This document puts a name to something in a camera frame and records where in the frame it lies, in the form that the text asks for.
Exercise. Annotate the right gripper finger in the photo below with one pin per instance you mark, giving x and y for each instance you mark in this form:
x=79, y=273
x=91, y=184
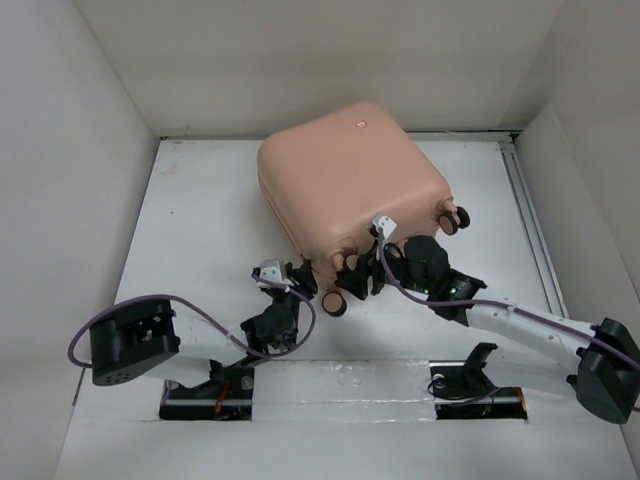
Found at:
x=355, y=282
x=362, y=263

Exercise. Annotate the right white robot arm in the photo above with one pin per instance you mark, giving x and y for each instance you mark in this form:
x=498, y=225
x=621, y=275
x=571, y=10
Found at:
x=601, y=361

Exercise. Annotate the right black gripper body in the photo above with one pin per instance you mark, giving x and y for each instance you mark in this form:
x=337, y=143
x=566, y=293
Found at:
x=398, y=268

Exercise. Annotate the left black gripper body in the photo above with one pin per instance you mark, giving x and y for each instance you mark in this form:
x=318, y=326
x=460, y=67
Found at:
x=290, y=299

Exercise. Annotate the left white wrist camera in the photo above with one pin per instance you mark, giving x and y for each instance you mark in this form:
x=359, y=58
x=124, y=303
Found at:
x=272, y=274

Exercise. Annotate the pink hard-shell suitcase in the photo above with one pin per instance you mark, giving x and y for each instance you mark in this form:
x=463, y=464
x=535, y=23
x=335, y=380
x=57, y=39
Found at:
x=327, y=178

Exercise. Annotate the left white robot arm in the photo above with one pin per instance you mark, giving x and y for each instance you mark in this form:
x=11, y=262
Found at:
x=168, y=337

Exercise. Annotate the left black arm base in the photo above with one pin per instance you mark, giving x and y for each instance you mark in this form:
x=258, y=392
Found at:
x=226, y=396

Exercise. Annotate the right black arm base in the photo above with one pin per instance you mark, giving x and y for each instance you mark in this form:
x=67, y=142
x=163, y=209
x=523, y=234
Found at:
x=462, y=390

